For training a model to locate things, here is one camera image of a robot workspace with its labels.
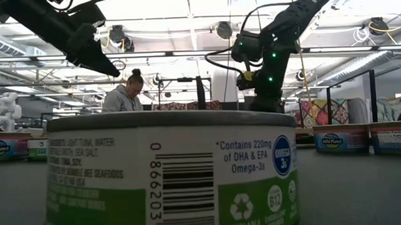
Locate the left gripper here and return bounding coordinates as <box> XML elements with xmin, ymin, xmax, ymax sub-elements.
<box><xmin>63</xmin><ymin>21</ymin><xmax>122</xmax><ymax>81</ymax></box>

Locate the pink-label seafood can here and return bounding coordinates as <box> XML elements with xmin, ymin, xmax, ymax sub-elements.
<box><xmin>368</xmin><ymin>119</ymin><xmax>401</xmax><ymax>157</ymax></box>
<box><xmin>312</xmin><ymin>122</ymin><xmax>372</xmax><ymax>156</ymax></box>

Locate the green-label tuna can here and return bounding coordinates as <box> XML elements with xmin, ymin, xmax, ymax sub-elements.
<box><xmin>27</xmin><ymin>137</ymin><xmax>51</xmax><ymax>161</ymax></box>
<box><xmin>39</xmin><ymin>104</ymin><xmax>301</xmax><ymax>225</ymax></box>

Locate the blue-label pull-tab can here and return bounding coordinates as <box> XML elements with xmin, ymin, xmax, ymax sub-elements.
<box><xmin>0</xmin><ymin>129</ymin><xmax>33</xmax><ymax>162</ymax></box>

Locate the colourful patchwork quilt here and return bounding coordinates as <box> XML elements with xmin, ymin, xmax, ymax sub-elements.
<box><xmin>299</xmin><ymin>97</ymin><xmax>350</xmax><ymax>128</ymax></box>

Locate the red patterned cloth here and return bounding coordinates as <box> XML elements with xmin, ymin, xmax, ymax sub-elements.
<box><xmin>152</xmin><ymin>100</ymin><xmax>224</xmax><ymax>113</ymax></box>

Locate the teal patterned cloth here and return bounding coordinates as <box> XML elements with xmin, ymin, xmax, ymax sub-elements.
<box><xmin>375</xmin><ymin>95</ymin><xmax>401</xmax><ymax>123</ymax></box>

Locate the yellow hanging cable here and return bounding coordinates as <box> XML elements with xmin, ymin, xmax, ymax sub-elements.
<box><xmin>289</xmin><ymin>0</ymin><xmax>317</xmax><ymax>127</ymax></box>

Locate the black partition frame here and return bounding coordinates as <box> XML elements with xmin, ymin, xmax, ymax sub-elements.
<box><xmin>326</xmin><ymin>69</ymin><xmax>378</xmax><ymax>125</ymax></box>

